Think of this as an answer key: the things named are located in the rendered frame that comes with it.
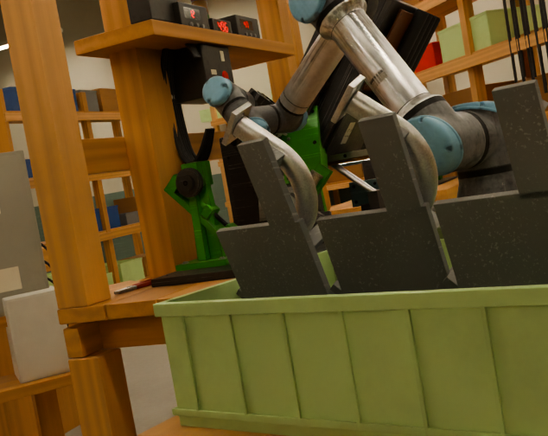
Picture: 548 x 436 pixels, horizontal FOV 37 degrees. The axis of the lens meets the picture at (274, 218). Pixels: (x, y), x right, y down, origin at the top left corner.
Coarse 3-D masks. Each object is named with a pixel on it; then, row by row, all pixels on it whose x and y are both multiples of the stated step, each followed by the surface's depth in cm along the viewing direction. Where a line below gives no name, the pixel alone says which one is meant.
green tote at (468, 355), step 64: (320, 256) 138; (448, 256) 126; (192, 320) 106; (256, 320) 99; (320, 320) 93; (384, 320) 87; (448, 320) 82; (512, 320) 78; (192, 384) 107; (256, 384) 101; (320, 384) 94; (384, 384) 89; (448, 384) 84; (512, 384) 79
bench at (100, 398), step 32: (160, 288) 197; (192, 288) 186; (64, 320) 189; (96, 320) 185; (128, 320) 191; (160, 320) 187; (96, 352) 193; (96, 384) 187; (96, 416) 189; (128, 416) 193
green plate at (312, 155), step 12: (312, 120) 227; (300, 132) 228; (312, 132) 226; (288, 144) 229; (300, 144) 227; (312, 144) 226; (300, 156) 227; (312, 156) 225; (324, 156) 230; (312, 168) 225; (288, 180) 228
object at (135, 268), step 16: (0, 96) 680; (16, 96) 707; (80, 96) 785; (96, 96) 817; (112, 96) 846; (16, 112) 690; (80, 112) 772; (96, 112) 795; (112, 112) 821; (112, 128) 912; (32, 176) 712; (96, 176) 781; (112, 176) 806; (128, 176) 916; (96, 192) 791; (128, 192) 914; (96, 208) 788; (112, 208) 811; (128, 208) 875; (112, 224) 808; (128, 224) 838; (112, 240) 798; (112, 256) 794; (144, 256) 864; (112, 272) 794; (128, 272) 825; (144, 272) 863
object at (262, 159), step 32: (256, 160) 105; (256, 192) 107; (288, 192) 106; (256, 224) 111; (288, 224) 107; (256, 256) 113; (288, 256) 110; (256, 288) 116; (288, 288) 112; (320, 288) 109
